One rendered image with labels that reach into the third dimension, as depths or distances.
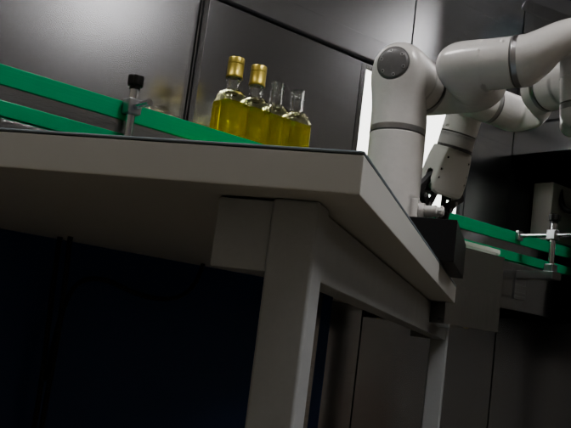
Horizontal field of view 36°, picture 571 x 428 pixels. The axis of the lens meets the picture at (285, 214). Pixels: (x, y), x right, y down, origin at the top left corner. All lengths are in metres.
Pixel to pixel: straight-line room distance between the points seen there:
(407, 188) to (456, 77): 0.20
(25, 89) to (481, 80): 0.72
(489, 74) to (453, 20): 1.14
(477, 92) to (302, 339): 0.86
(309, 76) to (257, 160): 1.43
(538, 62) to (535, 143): 1.27
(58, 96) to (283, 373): 0.85
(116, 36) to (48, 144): 1.11
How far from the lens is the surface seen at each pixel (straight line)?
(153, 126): 1.54
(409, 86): 1.48
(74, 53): 1.81
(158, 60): 1.90
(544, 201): 2.77
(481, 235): 2.29
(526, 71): 1.44
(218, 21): 1.98
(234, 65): 1.81
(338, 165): 0.68
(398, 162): 1.45
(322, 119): 2.12
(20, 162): 0.78
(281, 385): 0.71
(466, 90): 1.48
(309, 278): 0.71
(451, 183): 1.84
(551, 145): 2.66
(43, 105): 1.45
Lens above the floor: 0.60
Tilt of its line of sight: 8 degrees up
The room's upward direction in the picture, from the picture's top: 7 degrees clockwise
